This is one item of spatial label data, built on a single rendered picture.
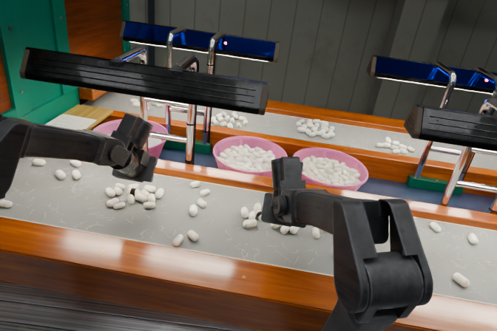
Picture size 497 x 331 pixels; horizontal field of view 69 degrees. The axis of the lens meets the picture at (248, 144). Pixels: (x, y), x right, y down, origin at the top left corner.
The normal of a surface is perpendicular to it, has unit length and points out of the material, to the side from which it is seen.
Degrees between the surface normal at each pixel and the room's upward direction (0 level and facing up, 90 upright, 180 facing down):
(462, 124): 58
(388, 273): 32
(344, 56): 90
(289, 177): 48
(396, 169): 90
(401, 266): 20
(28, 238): 0
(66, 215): 0
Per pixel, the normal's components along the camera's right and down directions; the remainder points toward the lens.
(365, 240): 0.21, -0.47
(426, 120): -0.04, -0.11
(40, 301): 0.11, -0.89
